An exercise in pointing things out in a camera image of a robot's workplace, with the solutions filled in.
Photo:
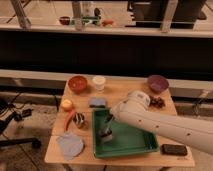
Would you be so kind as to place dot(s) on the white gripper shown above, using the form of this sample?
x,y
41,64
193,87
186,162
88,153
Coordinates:
x,y
117,111

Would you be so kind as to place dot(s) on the grey handled brush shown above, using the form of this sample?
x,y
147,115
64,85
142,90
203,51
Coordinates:
x,y
106,132

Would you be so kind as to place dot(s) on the green plastic tray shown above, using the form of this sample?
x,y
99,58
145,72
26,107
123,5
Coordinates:
x,y
127,140

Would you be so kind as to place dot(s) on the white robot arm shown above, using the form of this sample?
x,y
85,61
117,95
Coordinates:
x,y
133,110

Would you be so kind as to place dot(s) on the blue sponge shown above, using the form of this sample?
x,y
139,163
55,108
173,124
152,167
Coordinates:
x,y
97,102

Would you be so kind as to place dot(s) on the white cup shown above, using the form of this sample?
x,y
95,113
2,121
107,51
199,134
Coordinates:
x,y
99,82

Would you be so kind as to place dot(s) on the dark brown grape bunch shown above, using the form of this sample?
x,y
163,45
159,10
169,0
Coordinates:
x,y
157,102

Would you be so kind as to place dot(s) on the purple bowl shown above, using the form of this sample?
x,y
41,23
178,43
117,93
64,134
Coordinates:
x,y
157,83

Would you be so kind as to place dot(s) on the red chili pepper toy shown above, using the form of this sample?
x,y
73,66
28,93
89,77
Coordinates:
x,y
68,119

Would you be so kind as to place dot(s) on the yellow round fruit toy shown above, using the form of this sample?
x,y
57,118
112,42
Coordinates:
x,y
66,104

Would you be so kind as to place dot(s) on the wooden table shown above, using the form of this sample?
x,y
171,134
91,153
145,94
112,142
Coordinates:
x,y
114,91

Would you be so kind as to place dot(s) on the blue-grey cloth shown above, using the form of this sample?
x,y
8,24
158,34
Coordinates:
x,y
70,145

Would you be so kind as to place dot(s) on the black rectangular eraser block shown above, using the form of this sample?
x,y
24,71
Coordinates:
x,y
170,149

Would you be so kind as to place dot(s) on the orange background object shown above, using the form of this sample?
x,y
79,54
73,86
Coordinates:
x,y
107,22

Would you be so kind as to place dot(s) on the green background box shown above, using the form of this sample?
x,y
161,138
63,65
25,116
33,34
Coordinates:
x,y
90,20

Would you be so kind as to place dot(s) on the dark red background bowl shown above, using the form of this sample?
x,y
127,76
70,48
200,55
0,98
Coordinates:
x,y
64,20

